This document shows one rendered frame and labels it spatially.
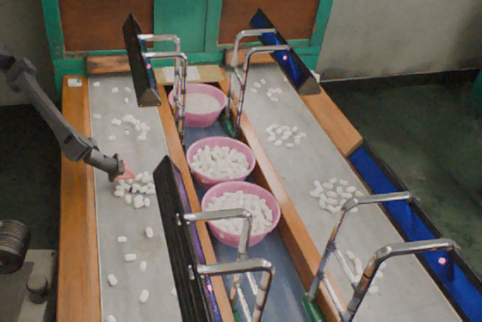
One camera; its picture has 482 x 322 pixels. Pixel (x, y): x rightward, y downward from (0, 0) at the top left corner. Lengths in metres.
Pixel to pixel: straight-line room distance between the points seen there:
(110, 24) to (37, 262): 1.13
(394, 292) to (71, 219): 1.01
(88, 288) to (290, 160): 0.95
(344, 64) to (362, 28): 0.27
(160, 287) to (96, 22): 1.33
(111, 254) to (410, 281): 0.90
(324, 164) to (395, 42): 2.22
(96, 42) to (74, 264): 1.21
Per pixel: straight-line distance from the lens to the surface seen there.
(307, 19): 2.50
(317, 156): 1.93
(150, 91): 1.52
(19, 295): 1.76
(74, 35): 2.29
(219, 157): 1.83
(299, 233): 1.55
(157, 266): 1.43
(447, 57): 4.35
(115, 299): 1.36
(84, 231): 1.51
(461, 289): 1.15
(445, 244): 1.16
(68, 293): 1.36
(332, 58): 3.78
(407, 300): 1.54
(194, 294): 0.93
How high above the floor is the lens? 1.86
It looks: 41 degrees down
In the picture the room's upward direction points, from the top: 2 degrees clockwise
